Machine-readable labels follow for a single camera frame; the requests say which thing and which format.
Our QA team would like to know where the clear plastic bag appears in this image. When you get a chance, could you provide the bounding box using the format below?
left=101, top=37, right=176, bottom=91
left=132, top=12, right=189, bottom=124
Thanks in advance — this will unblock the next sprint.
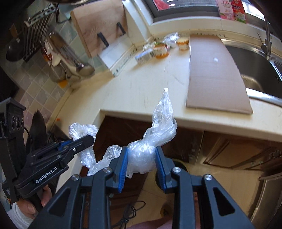
left=77, top=88, right=177, bottom=178

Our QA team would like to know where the small green white carton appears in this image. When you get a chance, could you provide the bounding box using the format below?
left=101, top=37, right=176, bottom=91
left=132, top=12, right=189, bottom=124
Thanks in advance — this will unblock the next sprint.
left=135, top=49, right=154, bottom=65

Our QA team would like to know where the clear plastic food container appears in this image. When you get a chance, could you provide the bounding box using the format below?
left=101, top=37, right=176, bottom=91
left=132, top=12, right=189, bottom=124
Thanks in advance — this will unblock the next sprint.
left=163, top=32, right=179, bottom=50

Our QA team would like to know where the white tissue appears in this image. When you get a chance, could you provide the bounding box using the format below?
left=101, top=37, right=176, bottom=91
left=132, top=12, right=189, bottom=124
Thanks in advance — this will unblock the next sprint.
left=142, top=42, right=155, bottom=51

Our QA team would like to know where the steel kitchen faucet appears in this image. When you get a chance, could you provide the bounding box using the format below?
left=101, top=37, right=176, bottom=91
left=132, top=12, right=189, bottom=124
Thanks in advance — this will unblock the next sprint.
left=258, top=17, right=271, bottom=57

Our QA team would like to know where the person's left hand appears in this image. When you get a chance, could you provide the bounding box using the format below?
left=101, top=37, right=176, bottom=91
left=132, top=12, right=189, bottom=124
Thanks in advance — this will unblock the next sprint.
left=17, top=185, right=53, bottom=219

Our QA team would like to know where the steel strainer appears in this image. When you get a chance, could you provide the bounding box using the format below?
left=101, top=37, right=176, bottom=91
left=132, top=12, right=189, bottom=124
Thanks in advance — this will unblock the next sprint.
left=48, top=64, right=66, bottom=83

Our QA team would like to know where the steel ladle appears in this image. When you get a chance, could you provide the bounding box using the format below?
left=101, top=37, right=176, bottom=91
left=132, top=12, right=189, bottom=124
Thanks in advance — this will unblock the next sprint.
left=50, top=32, right=95, bottom=77

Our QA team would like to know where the brown cardboard sheet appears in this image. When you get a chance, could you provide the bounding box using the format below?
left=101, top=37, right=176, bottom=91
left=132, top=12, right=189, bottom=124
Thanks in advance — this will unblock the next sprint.
left=186, top=34, right=253, bottom=114

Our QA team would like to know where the wooden cutting board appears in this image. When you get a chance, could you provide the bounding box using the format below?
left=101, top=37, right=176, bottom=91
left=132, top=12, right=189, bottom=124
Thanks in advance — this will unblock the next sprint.
left=70, top=0, right=128, bottom=57

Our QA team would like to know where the stainless steel sink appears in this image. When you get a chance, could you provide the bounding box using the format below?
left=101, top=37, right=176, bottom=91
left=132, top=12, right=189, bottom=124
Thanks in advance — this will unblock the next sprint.
left=221, top=39, right=281, bottom=107

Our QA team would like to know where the red cloth outside window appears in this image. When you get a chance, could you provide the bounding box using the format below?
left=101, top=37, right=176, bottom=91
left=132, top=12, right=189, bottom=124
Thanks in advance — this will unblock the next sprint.
left=153, top=0, right=170, bottom=11

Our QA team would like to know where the pink detergent pouch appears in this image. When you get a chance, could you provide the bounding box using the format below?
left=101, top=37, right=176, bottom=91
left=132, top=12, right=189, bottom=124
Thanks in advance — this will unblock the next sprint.
left=216, top=0, right=234, bottom=20

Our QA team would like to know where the black cable on floor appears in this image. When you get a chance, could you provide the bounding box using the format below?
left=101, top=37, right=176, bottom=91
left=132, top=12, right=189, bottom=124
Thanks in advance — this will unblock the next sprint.
left=114, top=200, right=146, bottom=229

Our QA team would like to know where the black wall utensil rack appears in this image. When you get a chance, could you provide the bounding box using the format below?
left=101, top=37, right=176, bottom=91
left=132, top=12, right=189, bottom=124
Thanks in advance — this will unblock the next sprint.
left=23, top=3, right=56, bottom=63

